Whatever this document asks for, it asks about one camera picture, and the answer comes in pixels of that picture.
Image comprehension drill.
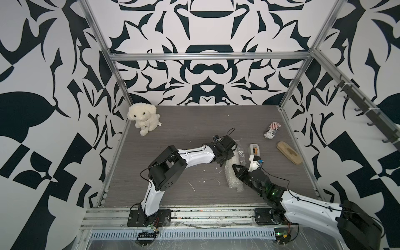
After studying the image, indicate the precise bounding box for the clear bubble wrap sheet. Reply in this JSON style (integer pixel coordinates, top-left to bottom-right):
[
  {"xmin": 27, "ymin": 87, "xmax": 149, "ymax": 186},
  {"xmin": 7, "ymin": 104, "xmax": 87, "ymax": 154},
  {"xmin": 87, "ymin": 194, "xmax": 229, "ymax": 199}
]
[{"xmin": 224, "ymin": 140, "xmax": 246, "ymax": 193}]

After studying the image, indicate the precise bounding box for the grey tape dispenser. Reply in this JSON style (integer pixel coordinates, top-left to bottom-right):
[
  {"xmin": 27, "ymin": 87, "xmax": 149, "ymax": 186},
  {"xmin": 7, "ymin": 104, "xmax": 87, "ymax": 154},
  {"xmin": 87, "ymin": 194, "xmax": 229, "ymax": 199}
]
[{"xmin": 249, "ymin": 143, "xmax": 260, "ymax": 156}]

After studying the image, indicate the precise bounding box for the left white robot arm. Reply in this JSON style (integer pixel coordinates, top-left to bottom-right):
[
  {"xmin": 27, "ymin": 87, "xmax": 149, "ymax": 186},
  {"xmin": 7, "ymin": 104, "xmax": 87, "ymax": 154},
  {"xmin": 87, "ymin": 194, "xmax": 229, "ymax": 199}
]
[{"xmin": 127, "ymin": 136, "xmax": 237, "ymax": 227}]

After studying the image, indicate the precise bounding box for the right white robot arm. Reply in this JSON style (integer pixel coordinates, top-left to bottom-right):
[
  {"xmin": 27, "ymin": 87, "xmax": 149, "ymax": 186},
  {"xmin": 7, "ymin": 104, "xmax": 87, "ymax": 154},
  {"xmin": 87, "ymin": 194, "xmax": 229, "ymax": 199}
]
[{"xmin": 232, "ymin": 165, "xmax": 383, "ymax": 250}]

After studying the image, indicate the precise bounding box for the tan wooden vase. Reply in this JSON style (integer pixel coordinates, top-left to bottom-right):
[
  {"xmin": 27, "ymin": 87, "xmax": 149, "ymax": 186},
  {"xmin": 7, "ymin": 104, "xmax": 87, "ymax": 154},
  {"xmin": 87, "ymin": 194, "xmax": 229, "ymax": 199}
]
[{"xmin": 276, "ymin": 141, "xmax": 303, "ymax": 165}]

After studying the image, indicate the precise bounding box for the right green circuit board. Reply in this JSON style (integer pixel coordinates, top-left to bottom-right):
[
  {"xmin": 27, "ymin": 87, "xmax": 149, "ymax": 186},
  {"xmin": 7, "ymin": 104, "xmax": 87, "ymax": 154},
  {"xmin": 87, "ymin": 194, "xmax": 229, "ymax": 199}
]
[{"xmin": 274, "ymin": 227, "xmax": 292, "ymax": 245}]

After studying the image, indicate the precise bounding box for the white plush dog toy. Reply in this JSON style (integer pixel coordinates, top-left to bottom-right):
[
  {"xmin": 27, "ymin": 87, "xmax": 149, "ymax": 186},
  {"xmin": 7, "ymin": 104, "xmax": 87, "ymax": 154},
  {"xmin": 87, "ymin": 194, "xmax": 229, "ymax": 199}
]
[{"xmin": 127, "ymin": 103, "xmax": 161, "ymax": 136}]

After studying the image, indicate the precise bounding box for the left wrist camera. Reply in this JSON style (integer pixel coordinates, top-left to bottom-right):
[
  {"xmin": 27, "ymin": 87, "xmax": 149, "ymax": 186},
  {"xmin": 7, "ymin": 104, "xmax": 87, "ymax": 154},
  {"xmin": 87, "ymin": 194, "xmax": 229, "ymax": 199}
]
[{"xmin": 218, "ymin": 135, "xmax": 237, "ymax": 151}]

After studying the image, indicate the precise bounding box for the wall coat hook rack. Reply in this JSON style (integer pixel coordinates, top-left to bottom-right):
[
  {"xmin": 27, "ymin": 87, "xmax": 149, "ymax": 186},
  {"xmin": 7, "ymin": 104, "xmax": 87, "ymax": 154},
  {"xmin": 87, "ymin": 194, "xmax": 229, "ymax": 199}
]
[{"xmin": 335, "ymin": 75, "xmax": 400, "ymax": 151}]

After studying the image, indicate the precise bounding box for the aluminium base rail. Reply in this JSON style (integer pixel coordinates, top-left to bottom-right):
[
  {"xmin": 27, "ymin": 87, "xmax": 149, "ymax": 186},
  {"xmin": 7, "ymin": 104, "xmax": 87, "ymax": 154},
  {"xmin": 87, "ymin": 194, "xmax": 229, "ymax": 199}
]
[{"xmin": 80, "ymin": 204, "xmax": 301, "ymax": 242}]

